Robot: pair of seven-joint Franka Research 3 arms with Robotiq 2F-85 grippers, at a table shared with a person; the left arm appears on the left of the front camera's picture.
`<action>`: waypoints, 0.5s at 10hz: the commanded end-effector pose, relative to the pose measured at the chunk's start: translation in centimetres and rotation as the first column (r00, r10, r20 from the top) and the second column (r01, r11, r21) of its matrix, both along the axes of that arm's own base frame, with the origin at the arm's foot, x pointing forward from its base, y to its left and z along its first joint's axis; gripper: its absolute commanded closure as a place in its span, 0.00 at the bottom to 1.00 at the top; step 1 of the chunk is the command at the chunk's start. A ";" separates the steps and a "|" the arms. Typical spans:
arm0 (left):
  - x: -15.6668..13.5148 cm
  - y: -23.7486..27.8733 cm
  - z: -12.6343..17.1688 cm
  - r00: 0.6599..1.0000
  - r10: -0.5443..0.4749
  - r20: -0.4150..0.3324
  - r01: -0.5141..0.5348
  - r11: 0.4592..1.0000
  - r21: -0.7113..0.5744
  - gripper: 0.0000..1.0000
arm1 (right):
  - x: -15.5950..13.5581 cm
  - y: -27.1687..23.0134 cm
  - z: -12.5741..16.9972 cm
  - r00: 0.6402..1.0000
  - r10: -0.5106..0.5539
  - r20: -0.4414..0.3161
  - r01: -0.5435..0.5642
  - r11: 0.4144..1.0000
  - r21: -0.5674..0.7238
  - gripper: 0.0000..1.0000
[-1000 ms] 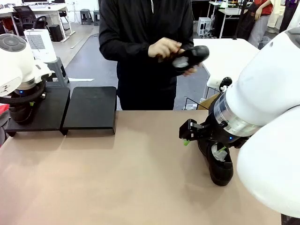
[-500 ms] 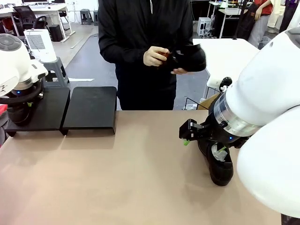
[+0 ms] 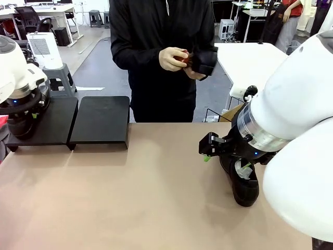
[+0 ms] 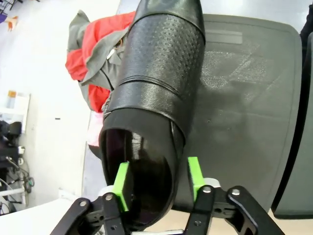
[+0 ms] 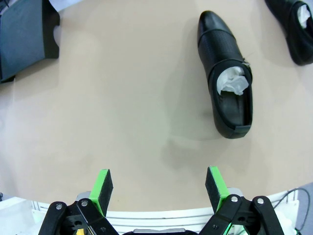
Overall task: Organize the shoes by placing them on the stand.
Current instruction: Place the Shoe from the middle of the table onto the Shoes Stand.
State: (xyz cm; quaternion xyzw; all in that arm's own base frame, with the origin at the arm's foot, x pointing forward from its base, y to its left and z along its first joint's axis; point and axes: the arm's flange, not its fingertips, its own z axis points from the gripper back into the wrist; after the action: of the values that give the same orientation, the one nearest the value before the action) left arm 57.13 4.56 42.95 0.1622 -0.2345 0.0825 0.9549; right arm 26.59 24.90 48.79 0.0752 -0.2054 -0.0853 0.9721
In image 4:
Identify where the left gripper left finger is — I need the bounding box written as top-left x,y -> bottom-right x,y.
50,161 -> 135,235

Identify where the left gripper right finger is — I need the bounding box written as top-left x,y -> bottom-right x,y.
184,156 -> 287,235

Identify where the black leather buckle shoe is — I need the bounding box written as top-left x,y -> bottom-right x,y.
99,0 -> 206,232

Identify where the black shoe stand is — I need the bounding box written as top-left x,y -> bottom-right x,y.
171,13 -> 304,213
271,31 -> 313,220

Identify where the black equipment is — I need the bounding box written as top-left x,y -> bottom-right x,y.
0,119 -> 26,172

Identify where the red and grey jacket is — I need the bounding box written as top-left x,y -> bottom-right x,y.
65,9 -> 137,160

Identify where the white cabinet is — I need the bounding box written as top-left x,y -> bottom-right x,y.
0,90 -> 32,135

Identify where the orange stool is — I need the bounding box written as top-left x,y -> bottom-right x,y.
4,15 -> 20,32

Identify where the tangle of cables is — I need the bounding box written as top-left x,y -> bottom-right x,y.
0,156 -> 36,209

